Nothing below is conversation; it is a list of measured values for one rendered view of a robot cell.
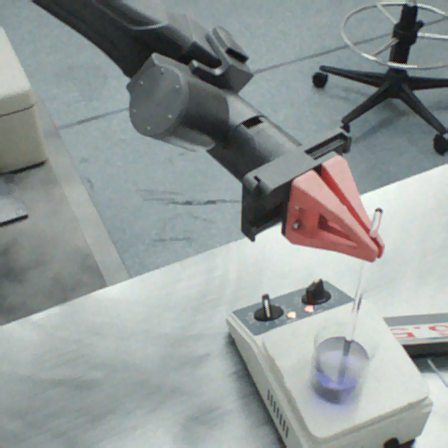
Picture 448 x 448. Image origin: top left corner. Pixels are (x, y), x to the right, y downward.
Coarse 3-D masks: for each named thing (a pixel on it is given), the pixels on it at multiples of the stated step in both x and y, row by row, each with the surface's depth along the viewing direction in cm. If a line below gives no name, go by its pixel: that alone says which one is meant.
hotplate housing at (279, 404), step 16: (240, 336) 70; (256, 336) 67; (240, 352) 72; (256, 352) 66; (256, 368) 67; (272, 368) 64; (256, 384) 69; (272, 384) 64; (272, 400) 65; (288, 400) 62; (272, 416) 67; (288, 416) 61; (400, 416) 61; (416, 416) 61; (288, 432) 63; (304, 432) 60; (352, 432) 60; (368, 432) 60; (384, 432) 61; (400, 432) 63; (416, 432) 64
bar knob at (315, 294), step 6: (312, 282) 73; (318, 282) 72; (306, 288) 72; (312, 288) 71; (318, 288) 72; (306, 294) 71; (312, 294) 71; (318, 294) 72; (324, 294) 72; (330, 294) 72; (306, 300) 72; (312, 300) 71; (318, 300) 71; (324, 300) 71
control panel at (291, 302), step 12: (324, 288) 75; (336, 288) 74; (276, 300) 74; (288, 300) 74; (300, 300) 73; (336, 300) 71; (348, 300) 71; (240, 312) 73; (252, 312) 73; (288, 312) 71; (300, 312) 70; (312, 312) 70; (252, 324) 70; (264, 324) 69; (276, 324) 69
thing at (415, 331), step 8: (392, 328) 75; (400, 328) 74; (408, 328) 74; (416, 328) 74; (424, 328) 74; (432, 328) 74; (440, 328) 74; (400, 336) 71; (408, 336) 71; (416, 336) 71; (424, 336) 71; (432, 336) 71
